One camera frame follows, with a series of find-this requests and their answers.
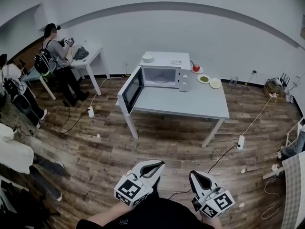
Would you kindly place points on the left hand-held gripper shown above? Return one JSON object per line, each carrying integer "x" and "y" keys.
{"x": 129, "y": 191}

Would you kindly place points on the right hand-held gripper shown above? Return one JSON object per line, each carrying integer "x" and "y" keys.
{"x": 216, "y": 203}

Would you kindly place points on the white microwave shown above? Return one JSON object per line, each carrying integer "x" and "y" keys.
{"x": 164, "y": 58}

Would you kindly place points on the white bowl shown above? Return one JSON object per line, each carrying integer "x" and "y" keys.
{"x": 148, "y": 57}

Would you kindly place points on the person's right forearm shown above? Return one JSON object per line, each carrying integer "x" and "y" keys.
{"x": 212, "y": 223}

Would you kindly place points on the person's left forearm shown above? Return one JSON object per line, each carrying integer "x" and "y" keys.
{"x": 112, "y": 211}

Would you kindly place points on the glass microwave turntable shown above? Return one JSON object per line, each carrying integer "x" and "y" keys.
{"x": 161, "y": 80}

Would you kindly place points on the white plate of pale food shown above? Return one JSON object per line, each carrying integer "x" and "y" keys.
{"x": 215, "y": 83}

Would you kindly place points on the person's black shirt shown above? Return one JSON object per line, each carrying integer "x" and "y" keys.
{"x": 155, "y": 213}

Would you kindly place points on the white power strip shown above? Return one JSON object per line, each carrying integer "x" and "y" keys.
{"x": 90, "y": 111}
{"x": 240, "y": 142}

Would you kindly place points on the grey table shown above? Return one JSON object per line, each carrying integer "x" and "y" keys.
{"x": 178, "y": 104}

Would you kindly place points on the checkered cloth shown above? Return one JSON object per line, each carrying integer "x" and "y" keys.
{"x": 295, "y": 187}

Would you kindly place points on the white plate of green beans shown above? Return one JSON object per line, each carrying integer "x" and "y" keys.
{"x": 203, "y": 79}

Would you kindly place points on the red apple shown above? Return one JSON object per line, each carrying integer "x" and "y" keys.
{"x": 196, "y": 67}

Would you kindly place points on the wicker basket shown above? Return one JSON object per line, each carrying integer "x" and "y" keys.
{"x": 269, "y": 88}

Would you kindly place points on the black router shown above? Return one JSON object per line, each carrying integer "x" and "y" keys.
{"x": 283, "y": 80}

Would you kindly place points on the white table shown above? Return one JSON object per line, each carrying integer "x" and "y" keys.
{"x": 93, "y": 52}

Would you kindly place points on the grey cloth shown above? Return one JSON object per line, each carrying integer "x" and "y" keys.
{"x": 81, "y": 53}

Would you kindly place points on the white cushion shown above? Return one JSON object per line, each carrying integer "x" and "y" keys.
{"x": 14, "y": 151}

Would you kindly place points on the light blue table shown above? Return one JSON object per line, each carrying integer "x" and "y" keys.
{"x": 33, "y": 74}

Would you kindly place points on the white frame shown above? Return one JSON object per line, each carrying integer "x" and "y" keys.
{"x": 295, "y": 126}

